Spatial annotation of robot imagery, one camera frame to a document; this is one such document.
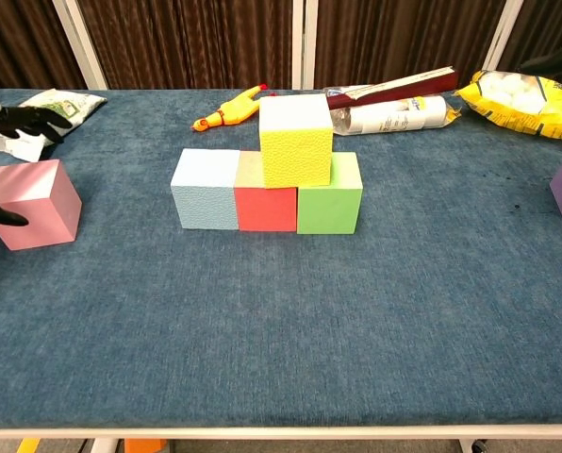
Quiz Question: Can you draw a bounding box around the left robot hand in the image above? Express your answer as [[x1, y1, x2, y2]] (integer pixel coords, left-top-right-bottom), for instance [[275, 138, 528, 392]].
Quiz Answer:
[[0, 96, 74, 227]]

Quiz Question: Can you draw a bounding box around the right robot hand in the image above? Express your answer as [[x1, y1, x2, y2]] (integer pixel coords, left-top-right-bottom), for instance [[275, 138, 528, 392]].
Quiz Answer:
[[519, 42, 562, 79]]

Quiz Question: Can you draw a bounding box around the pink foam cube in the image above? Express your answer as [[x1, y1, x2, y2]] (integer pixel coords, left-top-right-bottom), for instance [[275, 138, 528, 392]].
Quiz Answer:
[[0, 159, 83, 252]]

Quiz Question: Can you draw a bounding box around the light blue foam cube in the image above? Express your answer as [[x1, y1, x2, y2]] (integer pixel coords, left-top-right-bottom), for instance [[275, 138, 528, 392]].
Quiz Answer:
[[170, 147, 241, 231]]

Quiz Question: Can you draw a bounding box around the red foam cube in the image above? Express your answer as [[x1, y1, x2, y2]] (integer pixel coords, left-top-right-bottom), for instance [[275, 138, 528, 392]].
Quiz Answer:
[[234, 150, 298, 233]]

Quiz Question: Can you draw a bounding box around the yellow foam cube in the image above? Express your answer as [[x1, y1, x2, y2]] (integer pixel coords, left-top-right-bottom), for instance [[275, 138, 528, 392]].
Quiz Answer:
[[258, 93, 335, 190]]

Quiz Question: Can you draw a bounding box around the green foam cube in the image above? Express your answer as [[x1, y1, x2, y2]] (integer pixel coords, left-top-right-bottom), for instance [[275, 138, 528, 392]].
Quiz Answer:
[[296, 151, 364, 236]]

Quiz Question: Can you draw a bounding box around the brown curtain partition panel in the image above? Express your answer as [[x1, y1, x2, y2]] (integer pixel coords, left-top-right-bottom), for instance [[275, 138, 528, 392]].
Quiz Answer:
[[304, 0, 522, 91], [0, 0, 108, 94], [52, 0, 306, 91], [483, 0, 562, 89]]

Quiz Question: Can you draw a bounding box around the white green snack bag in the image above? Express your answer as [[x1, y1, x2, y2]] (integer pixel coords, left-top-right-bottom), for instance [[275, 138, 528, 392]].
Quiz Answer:
[[0, 89, 107, 163]]

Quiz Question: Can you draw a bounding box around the yellow bag of cotton balls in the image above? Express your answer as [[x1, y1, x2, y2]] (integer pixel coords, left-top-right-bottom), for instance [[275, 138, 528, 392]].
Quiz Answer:
[[454, 69, 562, 143]]

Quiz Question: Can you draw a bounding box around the dark red folded fan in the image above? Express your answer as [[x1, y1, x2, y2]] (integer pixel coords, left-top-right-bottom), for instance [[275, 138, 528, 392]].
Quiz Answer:
[[325, 66, 460, 110]]

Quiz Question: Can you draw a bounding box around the clear plastic wrapped white roll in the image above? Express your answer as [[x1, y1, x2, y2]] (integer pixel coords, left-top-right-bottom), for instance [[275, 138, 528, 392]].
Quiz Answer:
[[326, 85, 462, 138]]

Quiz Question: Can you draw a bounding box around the yellow rubber chicken toy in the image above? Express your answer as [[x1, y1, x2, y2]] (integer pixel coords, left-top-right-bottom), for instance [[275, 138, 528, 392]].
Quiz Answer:
[[190, 83, 279, 133]]

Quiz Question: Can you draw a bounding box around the blue fabric table cover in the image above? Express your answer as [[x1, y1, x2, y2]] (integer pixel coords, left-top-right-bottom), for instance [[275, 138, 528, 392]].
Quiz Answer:
[[0, 88, 562, 429]]

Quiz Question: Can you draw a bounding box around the orange object under table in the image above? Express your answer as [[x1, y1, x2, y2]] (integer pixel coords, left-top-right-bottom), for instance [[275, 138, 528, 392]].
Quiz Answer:
[[124, 438, 168, 453]]

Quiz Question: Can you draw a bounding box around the white table frame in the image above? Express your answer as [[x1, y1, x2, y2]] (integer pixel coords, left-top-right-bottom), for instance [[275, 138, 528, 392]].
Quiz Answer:
[[0, 424, 562, 453]]

